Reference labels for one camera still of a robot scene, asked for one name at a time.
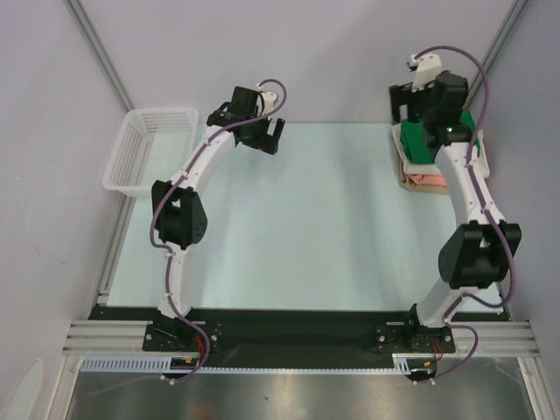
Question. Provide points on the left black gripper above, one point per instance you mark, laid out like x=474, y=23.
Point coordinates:
x=266, y=143

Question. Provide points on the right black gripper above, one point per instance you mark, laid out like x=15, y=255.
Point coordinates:
x=403, y=94

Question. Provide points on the green t shirt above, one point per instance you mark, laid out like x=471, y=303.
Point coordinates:
x=413, y=145

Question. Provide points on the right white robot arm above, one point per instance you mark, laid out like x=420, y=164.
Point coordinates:
x=481, y=250

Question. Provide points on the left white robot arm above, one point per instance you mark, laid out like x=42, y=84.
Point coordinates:
x=179, y=220

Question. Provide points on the pink folded t shirt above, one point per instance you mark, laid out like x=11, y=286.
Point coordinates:
x=427, y=180

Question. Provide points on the white plastic basket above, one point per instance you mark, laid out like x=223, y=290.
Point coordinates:
x=152, y=144

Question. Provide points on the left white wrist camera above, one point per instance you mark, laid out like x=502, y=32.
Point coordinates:
x=266, y=101

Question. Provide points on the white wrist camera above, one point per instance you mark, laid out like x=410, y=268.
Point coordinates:
x=266, y=101
x=425, y=68

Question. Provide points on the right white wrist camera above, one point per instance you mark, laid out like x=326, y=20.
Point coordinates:
x=425, y=68

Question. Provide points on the right aluminium corner post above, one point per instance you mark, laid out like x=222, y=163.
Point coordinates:
x=500, y=40

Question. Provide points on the aluminium corner post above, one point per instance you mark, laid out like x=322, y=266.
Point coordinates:
x=500, y=40
x=95, y=45

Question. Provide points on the left aluminium corner post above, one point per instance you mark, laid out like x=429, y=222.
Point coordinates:
x=95, y=45

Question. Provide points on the aluminium front rail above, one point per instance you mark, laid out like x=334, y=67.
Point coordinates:
x=496, y=339

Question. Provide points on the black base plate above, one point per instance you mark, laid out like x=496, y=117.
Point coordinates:
x=277, y=339

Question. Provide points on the white slotted cable duct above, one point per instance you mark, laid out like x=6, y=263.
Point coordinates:
x=167, y=365

